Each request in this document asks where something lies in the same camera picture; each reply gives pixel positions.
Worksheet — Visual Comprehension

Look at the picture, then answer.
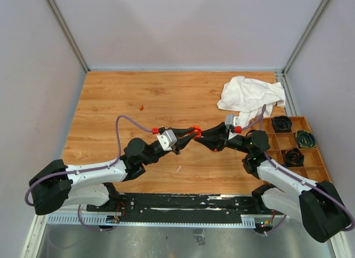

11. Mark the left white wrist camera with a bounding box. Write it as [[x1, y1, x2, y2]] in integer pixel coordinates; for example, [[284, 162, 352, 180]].
[[157, 129, 177, 151]]

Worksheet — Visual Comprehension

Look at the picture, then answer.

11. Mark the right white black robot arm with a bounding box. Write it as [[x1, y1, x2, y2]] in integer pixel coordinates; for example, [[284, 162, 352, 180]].
[[195, 123, 354, 242]]

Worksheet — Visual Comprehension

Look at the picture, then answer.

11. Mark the wooden compartment tray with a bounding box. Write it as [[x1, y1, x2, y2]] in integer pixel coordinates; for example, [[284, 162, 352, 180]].
[[251, 117, 331, 182]]

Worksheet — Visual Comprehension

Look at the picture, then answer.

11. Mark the black coiled cable middle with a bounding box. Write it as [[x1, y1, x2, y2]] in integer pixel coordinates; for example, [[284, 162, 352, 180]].
[[281, 147, 305, 168]]

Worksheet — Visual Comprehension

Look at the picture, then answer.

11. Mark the black coiled cable top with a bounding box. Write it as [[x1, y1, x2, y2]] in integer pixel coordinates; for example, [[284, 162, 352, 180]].
[[271, 115, 293, 132]]

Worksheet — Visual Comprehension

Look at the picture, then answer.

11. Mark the black coiled cable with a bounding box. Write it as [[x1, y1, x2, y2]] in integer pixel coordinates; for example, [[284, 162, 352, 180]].
[[281, 147, 305, 168], [271, 115, 293, 132]]

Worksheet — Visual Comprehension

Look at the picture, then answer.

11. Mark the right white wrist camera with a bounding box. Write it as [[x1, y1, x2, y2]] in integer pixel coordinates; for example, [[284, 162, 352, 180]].
[[225, 113, 239, 131]]

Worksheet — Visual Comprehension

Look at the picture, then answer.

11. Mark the white crumpled cloth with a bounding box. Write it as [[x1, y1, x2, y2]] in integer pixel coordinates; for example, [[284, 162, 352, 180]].
[[217, 76, 286, 128]]

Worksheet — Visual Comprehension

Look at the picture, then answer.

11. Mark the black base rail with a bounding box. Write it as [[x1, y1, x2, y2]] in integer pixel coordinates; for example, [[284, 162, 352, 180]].
[[85, 193, 272, 224]]

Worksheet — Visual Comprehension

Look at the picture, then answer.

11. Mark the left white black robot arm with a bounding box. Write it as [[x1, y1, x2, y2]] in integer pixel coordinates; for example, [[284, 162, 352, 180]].
[[25, 128, 197, 215]]

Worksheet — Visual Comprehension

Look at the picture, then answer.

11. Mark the blue yellow coiled cable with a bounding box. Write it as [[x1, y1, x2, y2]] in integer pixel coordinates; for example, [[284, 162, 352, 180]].
[[293, 129, 317, 149]]

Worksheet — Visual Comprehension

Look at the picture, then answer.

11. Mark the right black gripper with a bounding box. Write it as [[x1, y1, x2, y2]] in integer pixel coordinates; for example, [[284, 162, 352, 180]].
[[195, 122, 252, 155]]

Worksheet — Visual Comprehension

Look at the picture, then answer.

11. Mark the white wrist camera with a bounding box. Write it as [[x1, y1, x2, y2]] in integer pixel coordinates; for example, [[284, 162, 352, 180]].
[[225, 113, 239, 131], [157, 129, 177, 151]]

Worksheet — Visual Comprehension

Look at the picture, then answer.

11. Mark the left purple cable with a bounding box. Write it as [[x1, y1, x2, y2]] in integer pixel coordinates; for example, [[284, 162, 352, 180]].
[[25, 115, 159, 246]]

